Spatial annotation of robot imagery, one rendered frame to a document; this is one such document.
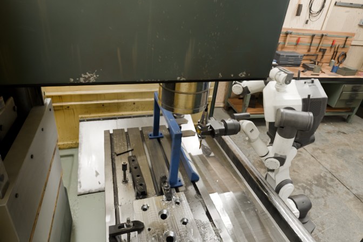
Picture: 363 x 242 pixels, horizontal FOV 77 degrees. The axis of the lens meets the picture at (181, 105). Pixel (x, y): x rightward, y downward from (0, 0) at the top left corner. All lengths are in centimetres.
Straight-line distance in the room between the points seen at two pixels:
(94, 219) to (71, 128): 74
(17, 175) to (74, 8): 38
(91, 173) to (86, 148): 19
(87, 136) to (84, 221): 59
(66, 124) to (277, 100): 147
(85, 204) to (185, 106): 109
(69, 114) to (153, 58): 141
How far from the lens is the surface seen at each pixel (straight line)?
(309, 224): 239
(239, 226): 138
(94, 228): 148
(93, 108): 184
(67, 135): 197
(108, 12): 49
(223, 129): 117
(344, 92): 430
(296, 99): 132
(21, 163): 66
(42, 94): 90
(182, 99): 64
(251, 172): 159
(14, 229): 63
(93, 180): 165
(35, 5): 50
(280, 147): 131
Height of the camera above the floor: 181
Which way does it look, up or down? 27 degrees down
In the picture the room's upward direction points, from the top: 6 degrees clockwise
